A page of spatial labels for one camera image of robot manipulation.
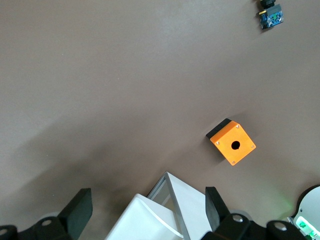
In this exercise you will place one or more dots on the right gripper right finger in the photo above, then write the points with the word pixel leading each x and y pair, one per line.
pixel 216 211

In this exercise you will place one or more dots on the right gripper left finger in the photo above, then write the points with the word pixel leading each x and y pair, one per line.
pixel 77 212

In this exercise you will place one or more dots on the orange push-button enclosure box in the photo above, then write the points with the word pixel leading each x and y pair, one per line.
pixel 222 142

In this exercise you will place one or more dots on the yellow push button blue module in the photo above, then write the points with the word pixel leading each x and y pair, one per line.
pixel 272 17

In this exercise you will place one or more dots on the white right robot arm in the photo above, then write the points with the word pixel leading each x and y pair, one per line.
pixel 310 202

